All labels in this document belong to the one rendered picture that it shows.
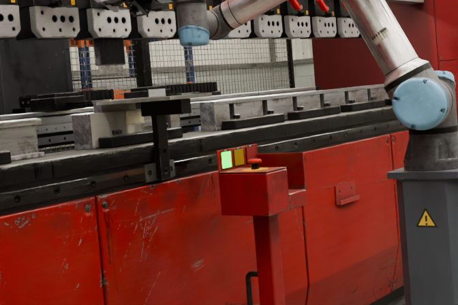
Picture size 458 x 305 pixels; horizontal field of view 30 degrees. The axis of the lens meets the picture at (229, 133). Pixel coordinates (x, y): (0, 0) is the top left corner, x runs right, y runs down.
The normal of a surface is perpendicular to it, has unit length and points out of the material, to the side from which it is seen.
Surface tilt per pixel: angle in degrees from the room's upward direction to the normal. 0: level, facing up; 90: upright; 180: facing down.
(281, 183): 90
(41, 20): 90
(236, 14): 110
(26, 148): 90
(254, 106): 90
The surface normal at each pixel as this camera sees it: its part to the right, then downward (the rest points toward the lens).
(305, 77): -0.57, 0.09
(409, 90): -0.29, 0.19
